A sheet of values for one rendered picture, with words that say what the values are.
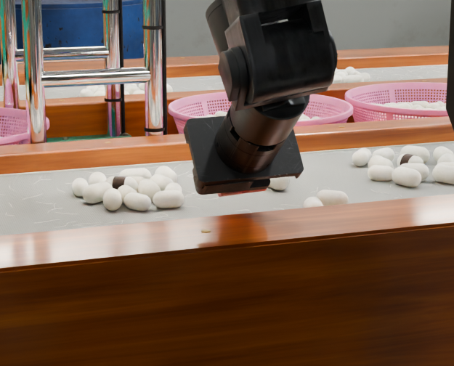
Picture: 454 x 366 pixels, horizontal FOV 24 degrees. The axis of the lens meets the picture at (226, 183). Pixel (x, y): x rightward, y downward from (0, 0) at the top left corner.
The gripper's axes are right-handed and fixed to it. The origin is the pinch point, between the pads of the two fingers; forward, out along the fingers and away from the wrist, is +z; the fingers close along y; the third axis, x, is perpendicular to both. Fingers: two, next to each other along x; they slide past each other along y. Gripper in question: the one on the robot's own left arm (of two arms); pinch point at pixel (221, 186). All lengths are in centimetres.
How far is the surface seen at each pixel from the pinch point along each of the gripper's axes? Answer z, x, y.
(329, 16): 214, -155, -129
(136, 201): 5.4, -1.6, 7.4
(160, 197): 5.4, -1.8, 5.0
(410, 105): 45, -30, -50
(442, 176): 6.2, -1.3, -28.0
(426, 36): 223, -149, -171
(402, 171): 6.2, -2.3, -23.2
